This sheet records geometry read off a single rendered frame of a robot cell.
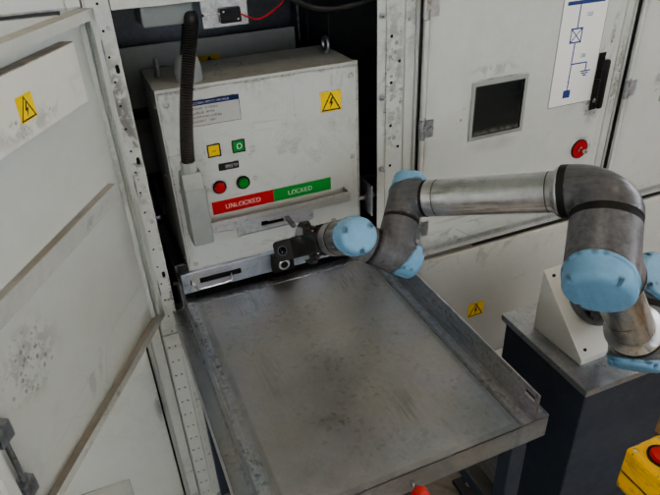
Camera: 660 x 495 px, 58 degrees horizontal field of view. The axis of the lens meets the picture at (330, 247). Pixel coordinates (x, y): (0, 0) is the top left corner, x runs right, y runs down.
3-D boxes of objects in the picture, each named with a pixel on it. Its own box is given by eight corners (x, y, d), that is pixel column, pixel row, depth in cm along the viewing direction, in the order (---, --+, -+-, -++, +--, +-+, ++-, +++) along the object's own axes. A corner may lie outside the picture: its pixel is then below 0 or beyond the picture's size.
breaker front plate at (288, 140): (360, 234, 168) (358, 64, 144) (192, 277, 153) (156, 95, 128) (358, 232, 170) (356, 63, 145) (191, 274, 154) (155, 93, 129)
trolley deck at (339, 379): (544, 435, 120) (549, 413, 117) (251, 558, 101) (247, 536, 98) (387, 269, 174) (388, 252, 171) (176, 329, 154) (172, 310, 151)
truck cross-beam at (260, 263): (369, 246, 172) (369, 228, 168) (184, 295, 154) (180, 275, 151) (362, 238, 176) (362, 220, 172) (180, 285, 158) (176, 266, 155)
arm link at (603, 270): (674, 317, 132) (640, 197, 92) (671, 383, 127) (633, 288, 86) (615, 313, 139) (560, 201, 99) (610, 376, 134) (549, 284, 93)
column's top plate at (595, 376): (593, 290, 172) (594, 284, 171) (687, 358, 146) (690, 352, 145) (500, 319, 162) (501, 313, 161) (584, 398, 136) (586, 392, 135)
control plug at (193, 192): (215, 243, 139) (203, 174, 130) (194, 247, 138) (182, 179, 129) (207, 228, 146) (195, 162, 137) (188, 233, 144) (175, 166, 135)
